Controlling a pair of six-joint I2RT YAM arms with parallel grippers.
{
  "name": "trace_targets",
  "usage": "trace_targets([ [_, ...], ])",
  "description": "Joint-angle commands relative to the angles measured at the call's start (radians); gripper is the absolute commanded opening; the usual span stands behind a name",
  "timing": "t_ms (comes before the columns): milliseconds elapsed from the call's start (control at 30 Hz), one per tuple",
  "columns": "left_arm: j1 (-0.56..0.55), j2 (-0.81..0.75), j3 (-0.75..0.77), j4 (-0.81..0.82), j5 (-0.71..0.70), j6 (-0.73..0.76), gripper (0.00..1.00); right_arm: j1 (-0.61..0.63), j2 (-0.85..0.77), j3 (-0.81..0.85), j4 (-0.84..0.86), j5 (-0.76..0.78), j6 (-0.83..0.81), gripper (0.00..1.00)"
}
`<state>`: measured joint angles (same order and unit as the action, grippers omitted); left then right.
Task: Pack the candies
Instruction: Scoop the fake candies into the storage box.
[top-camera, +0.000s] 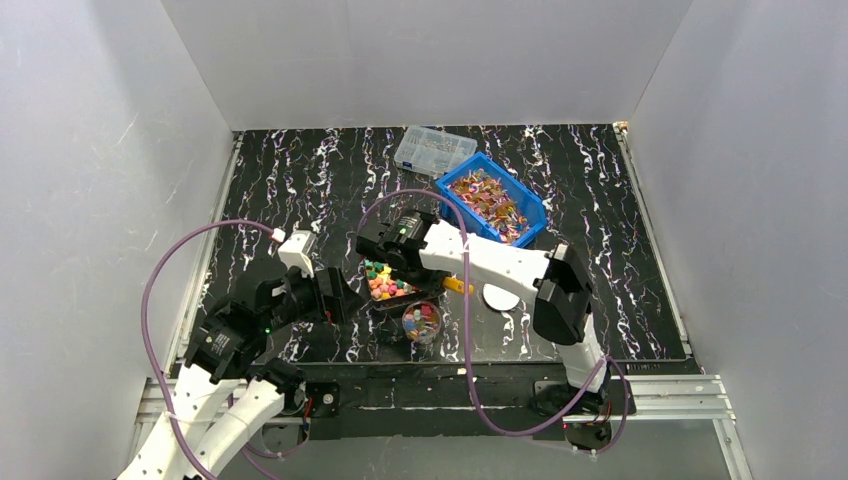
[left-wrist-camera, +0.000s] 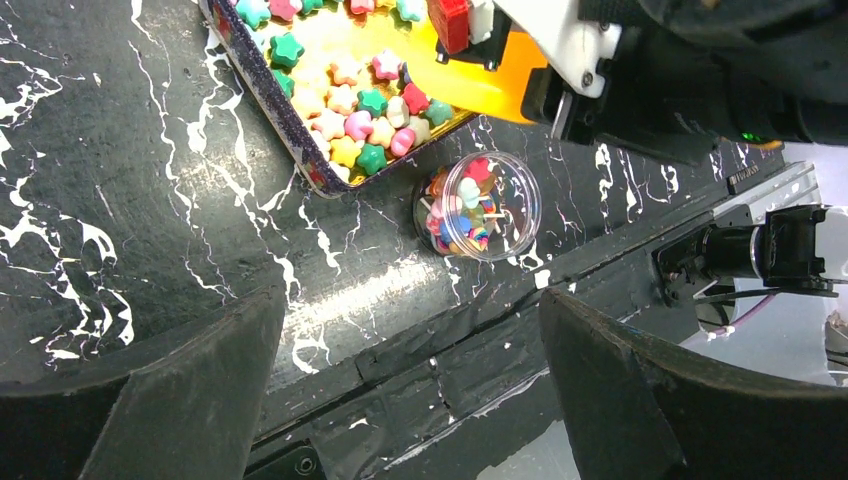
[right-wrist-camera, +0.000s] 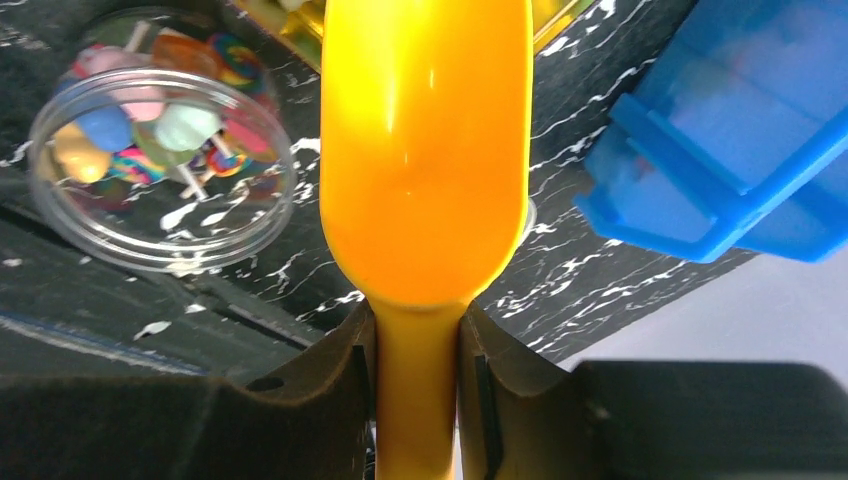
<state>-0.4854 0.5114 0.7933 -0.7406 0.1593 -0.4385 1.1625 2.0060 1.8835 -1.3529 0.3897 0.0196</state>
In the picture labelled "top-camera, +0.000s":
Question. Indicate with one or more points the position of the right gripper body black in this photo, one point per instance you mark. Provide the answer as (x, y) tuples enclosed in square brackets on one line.
[(413, 283)]

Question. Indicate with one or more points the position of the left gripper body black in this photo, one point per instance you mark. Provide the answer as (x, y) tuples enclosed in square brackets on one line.
[(330, 294)]

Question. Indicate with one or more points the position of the tin tray of star candies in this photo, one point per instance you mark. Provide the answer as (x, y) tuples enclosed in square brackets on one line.
[(388, 295)]

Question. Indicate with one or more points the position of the yellow plastic scoop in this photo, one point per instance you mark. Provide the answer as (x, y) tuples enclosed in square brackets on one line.
[(456, 285)]

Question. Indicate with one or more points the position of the blue bin of lollipops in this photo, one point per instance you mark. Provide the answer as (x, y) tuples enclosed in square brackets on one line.
[(492, 203)]

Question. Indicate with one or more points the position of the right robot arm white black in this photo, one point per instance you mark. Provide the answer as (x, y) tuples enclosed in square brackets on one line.
[(423, 250)]

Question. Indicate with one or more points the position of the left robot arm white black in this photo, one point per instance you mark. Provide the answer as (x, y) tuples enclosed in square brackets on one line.
[(223, 394)]

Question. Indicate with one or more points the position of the clear plastic jar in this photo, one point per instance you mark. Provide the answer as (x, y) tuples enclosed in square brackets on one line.
[(422, 322)]

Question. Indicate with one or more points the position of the clear plastic compartment box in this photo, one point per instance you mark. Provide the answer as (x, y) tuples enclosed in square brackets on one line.
[(432, 153)]

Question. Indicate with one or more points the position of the white round jar lid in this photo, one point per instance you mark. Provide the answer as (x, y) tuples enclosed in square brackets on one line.
[(498, 299)]

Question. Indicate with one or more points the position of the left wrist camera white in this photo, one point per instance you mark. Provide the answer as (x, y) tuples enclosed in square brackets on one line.
[(294, 249)]

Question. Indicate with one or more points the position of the aluminium frame rail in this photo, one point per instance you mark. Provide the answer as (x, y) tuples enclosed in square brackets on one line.
[(656, 397)]

